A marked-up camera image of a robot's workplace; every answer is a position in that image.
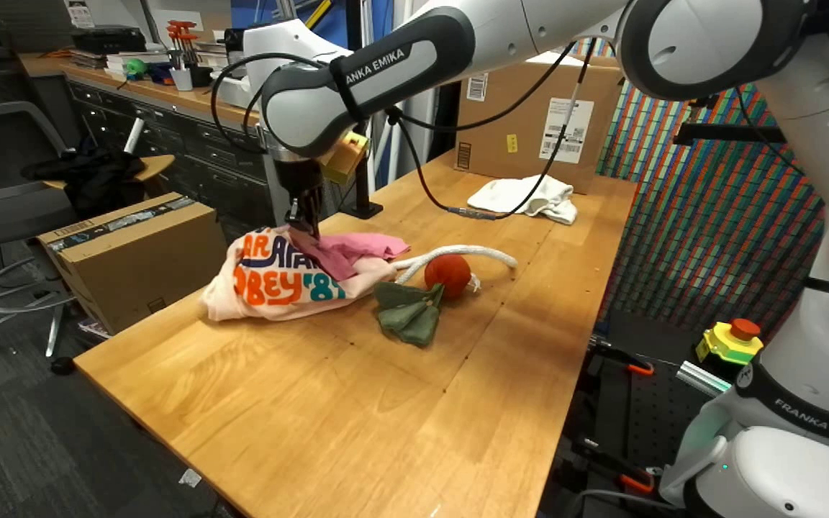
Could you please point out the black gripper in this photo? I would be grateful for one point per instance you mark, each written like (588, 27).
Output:
(301, 177)

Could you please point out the pink shirt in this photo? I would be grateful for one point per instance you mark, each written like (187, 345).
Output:
(359, 248)

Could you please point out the peach shirt with orange print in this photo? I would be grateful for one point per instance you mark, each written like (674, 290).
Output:
(271, 277)

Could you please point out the white towel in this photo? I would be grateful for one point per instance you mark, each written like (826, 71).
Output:
(520, 194)

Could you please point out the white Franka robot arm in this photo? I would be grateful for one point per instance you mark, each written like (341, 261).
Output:
(490, 30)

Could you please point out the red plush toy green leaves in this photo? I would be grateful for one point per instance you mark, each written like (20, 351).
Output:
(448, 273)

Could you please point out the black pole stand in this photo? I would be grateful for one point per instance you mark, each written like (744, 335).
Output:
(370, 204)

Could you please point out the workbench with dark drawers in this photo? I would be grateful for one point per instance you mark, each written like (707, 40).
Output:
(186, 143)

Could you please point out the white plastic bin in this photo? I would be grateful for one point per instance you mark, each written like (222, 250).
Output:
(231, 90)

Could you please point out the round wooden stool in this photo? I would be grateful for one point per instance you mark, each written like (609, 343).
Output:
(157, 166)

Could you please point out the cardboard box with black tape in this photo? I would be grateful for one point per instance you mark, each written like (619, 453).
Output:
(136, 267)

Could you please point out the small white cup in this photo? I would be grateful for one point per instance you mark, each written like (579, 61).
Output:
(183, 77)

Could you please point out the large cardboard box white label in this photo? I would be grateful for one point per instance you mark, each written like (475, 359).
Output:
(490, 133)

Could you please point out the black bag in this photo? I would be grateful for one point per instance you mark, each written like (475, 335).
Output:
(87, 177)

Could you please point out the small red object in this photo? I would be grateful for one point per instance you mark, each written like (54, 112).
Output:
(183, 30)

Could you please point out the small green object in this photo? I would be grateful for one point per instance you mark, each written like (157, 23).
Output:
(136, 67)

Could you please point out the flat black case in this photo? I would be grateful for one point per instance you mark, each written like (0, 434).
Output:
(107, 40)

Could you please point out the dark office chair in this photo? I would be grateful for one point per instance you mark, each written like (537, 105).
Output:
(0, 211)

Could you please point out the black equipment cart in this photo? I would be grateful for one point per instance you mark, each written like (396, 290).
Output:
(645, 420)

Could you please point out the yellow red emergency stop button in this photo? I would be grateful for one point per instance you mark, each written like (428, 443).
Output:
(729, 343)

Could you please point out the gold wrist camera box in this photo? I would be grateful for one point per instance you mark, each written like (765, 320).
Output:
(347, 154)

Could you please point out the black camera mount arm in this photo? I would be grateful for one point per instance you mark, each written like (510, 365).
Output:
(721, 133)

